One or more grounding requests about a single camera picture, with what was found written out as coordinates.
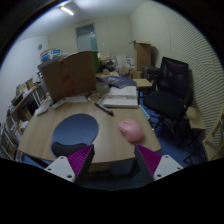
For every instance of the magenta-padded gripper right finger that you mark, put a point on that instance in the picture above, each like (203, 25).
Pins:
(164, 166)

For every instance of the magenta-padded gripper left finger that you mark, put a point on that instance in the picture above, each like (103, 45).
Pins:
(63, 166)

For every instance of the pink computer mouse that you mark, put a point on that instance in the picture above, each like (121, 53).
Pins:
(131, 130)

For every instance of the dark blue mouse pad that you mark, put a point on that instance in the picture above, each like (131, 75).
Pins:
(75, 128)

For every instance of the white remote control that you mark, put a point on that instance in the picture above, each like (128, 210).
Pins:
(42, 110)
(59, 103)

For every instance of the black office chair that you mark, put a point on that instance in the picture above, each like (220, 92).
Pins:
(168, 100)

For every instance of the white paper sheet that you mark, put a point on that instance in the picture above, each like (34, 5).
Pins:
(77, 99)

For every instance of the black marker pen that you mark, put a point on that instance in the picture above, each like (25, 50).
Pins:
(104, 109)

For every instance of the cluttered shelf unit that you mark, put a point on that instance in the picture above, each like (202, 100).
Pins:
(20, 110)

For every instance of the white book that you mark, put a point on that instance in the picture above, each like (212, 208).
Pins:
(121, 96)

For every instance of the large brown cardboard box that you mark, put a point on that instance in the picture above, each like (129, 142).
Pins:
(69, 76)

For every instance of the blue book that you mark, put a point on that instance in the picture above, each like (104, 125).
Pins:
(118, 81)

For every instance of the tall open cardboard box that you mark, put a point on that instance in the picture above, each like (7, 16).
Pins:
(142, 55)

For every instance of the glass door panel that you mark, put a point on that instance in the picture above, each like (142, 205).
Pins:
(86, 38)

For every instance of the ceiling tube light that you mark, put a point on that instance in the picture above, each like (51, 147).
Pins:
(67, 10)

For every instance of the round wall clock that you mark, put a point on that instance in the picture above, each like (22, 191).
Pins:
(40, 47)

